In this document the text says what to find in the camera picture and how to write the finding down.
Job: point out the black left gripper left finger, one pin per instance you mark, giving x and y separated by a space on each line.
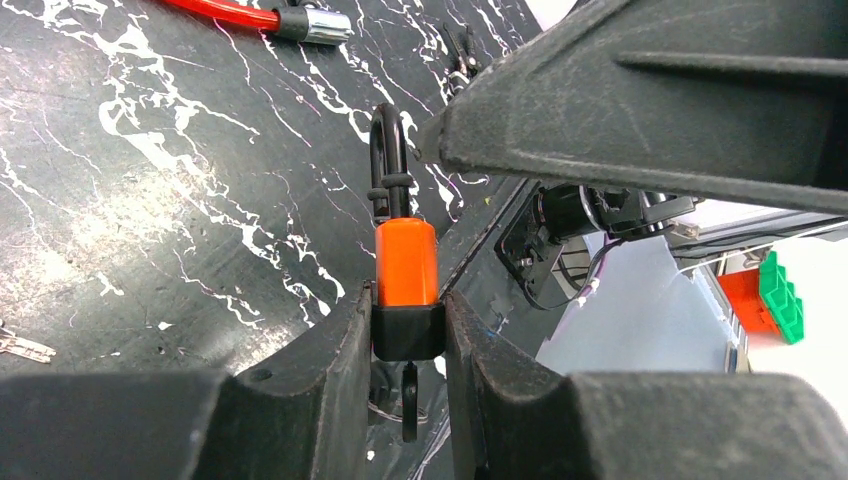
301 413

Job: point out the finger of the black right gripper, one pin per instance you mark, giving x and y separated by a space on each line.
744 101

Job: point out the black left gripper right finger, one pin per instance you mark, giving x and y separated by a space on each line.
687 426

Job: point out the black head key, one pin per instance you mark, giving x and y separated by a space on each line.
409 398

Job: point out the orange black padlock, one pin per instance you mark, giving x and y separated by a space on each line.
408 318

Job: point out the silver key pair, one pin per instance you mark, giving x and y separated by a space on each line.
13 344

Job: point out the red cable lock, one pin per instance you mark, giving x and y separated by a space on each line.
302 22

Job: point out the black pliers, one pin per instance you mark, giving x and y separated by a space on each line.
465 64

